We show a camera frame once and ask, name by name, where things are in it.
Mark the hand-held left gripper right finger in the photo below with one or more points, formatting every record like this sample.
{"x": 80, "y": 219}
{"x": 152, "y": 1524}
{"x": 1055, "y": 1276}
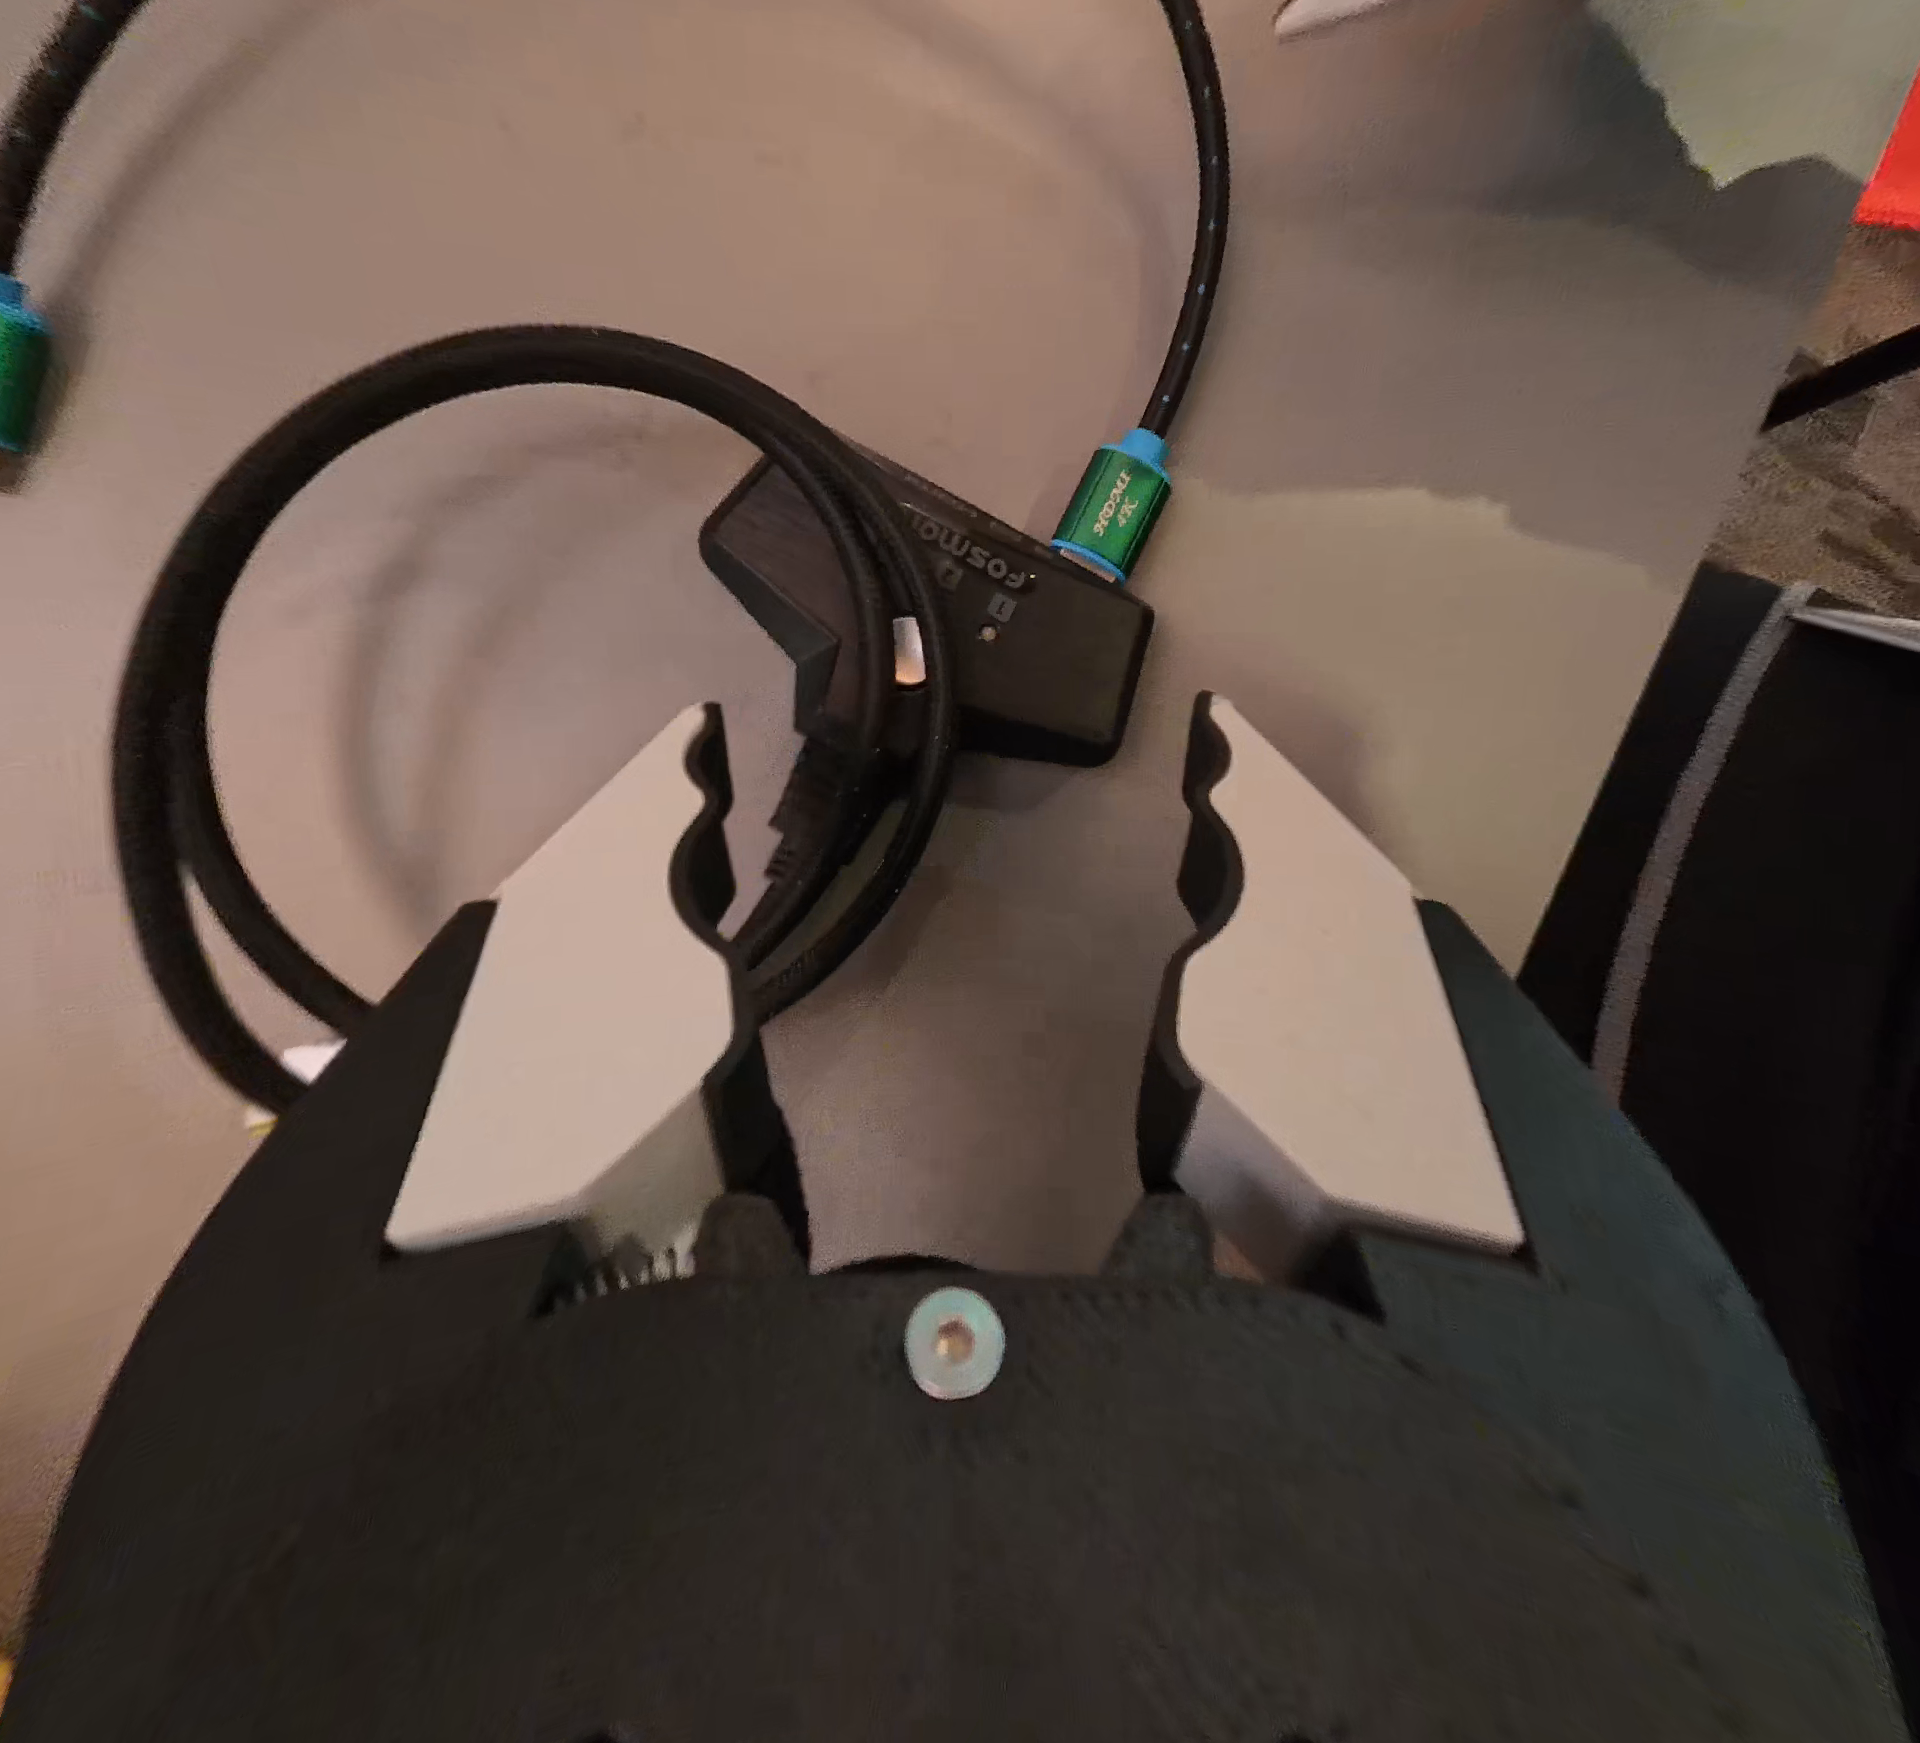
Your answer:
{"x": 1351, "y": 1054}

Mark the person's black clothing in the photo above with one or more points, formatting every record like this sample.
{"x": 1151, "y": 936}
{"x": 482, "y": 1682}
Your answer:
{"x": 1801, "y": 1024}

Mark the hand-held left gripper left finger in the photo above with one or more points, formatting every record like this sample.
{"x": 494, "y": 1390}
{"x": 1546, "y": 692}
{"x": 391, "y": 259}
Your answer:
{"x": 571, "y": 1054}

